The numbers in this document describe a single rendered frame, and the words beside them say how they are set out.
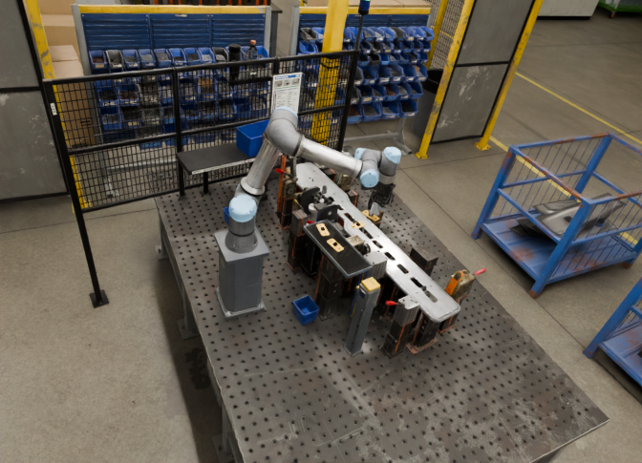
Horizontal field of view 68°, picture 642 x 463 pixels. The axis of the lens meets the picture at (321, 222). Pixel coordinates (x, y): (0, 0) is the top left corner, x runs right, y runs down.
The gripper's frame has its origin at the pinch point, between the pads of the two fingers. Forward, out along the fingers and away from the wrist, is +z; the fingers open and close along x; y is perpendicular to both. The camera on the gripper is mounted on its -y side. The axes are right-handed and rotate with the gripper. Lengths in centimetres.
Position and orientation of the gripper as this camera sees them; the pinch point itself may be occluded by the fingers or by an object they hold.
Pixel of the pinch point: (371, 212)
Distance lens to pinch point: 226.6
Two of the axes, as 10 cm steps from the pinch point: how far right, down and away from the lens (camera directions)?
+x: 6.7, -3.8, 6.4
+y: 7.3, 5.1, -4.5
